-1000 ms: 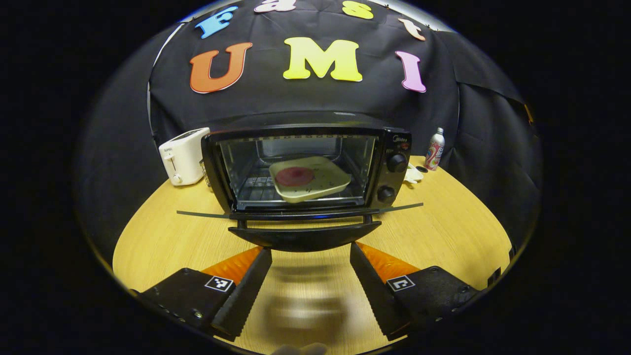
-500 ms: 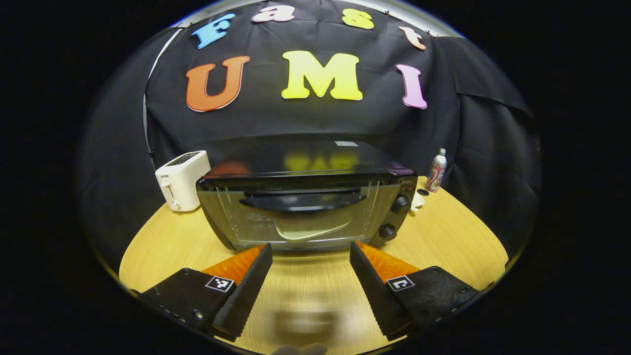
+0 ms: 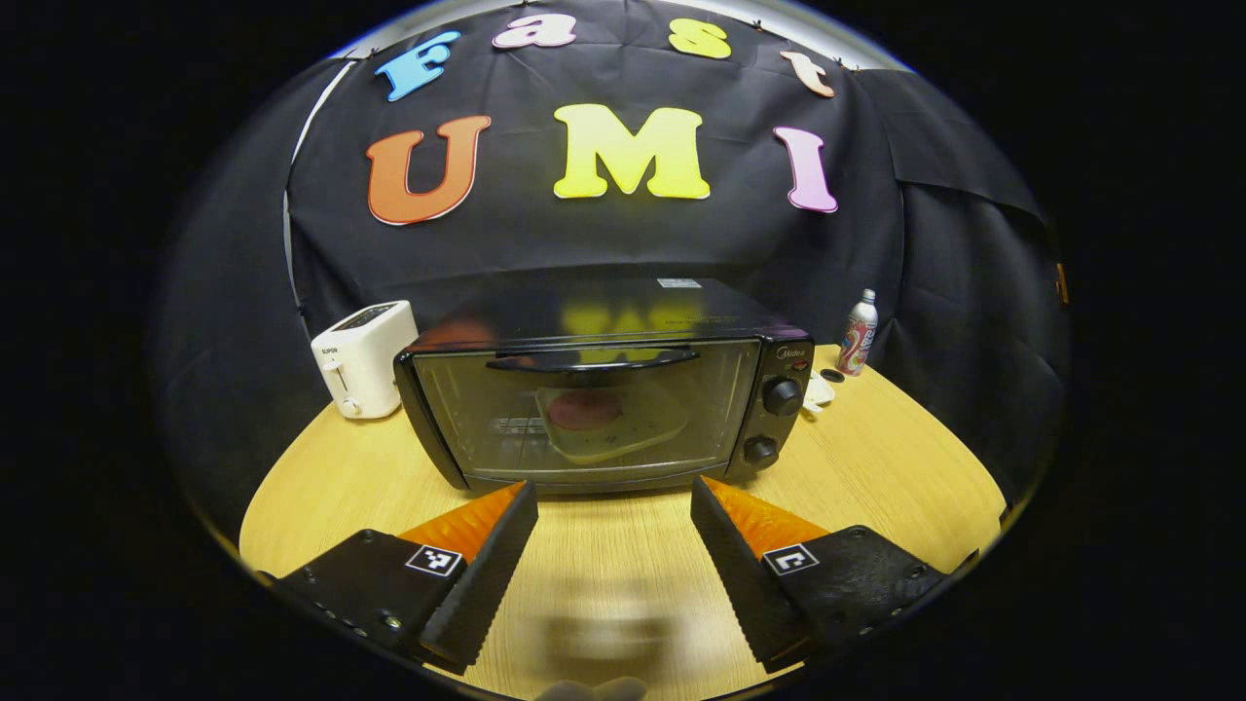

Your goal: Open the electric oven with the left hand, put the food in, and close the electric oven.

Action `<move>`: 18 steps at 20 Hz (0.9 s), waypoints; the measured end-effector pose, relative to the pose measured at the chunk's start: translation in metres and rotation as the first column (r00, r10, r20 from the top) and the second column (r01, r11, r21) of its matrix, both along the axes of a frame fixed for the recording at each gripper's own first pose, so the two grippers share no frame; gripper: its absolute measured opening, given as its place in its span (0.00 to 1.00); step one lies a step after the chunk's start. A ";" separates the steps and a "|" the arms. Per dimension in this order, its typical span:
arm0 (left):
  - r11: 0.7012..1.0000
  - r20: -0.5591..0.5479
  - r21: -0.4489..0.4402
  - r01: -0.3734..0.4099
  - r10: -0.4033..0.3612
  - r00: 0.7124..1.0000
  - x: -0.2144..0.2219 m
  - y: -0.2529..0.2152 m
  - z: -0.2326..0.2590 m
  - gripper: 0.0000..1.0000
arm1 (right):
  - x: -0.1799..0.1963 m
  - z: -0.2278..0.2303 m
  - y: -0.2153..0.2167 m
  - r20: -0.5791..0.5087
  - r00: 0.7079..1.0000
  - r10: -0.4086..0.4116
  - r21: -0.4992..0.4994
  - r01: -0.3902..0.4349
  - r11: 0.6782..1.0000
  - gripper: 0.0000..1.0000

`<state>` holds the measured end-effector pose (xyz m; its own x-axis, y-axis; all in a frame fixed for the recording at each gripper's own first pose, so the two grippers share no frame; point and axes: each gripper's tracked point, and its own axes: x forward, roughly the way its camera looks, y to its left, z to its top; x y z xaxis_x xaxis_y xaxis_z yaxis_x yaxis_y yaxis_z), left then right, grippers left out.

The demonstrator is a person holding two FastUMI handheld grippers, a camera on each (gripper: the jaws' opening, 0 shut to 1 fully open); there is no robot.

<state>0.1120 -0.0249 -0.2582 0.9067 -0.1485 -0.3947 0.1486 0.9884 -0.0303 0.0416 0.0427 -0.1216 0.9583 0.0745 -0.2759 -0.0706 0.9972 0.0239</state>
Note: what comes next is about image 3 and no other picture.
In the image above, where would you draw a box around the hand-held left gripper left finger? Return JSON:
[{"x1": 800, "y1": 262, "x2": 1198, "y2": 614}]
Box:
[{"x1": 273, "y1": 480, "x2": 539, "y2": 675}]

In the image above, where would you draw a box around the black backdrop cloth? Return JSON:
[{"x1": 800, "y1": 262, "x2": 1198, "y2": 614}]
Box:
[{"x1": 156, "y1": 0, "x2": 1072, "y2": 507}]

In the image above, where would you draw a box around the white toaster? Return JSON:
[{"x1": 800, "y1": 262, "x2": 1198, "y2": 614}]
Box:
[{"x1": 311, "y1": 300, "x2": 420, "y2": 421}]

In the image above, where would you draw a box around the pink round food slice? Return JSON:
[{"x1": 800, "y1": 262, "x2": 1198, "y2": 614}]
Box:
[{"x1": 547, "y1": 389, "x2": 624, "y2": 431}]

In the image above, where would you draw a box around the white square plate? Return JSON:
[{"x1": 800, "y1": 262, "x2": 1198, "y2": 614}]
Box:
[{"x1": 535, "y1": 380, "x2": 688, "y2": 464}]

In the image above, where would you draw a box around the black electric oven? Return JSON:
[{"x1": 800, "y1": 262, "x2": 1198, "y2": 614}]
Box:
[{"x1": 393, "y1": 277, "x2": 815, "y2": 496}]

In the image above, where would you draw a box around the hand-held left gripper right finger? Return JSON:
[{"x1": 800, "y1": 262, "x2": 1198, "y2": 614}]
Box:
[{"x1": 689, "y1": 475, "x2": 950, "y2": 673}]

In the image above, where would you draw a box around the red and white bottle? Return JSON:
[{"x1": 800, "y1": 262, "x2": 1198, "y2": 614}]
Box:
[{"x1": 837, "y1": 288, "x2": 879, "y2": 378}]

